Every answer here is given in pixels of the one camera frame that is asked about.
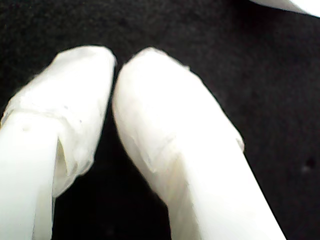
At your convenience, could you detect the white tape roll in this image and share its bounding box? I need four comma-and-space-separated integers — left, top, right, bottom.
249, 0, 320, 18

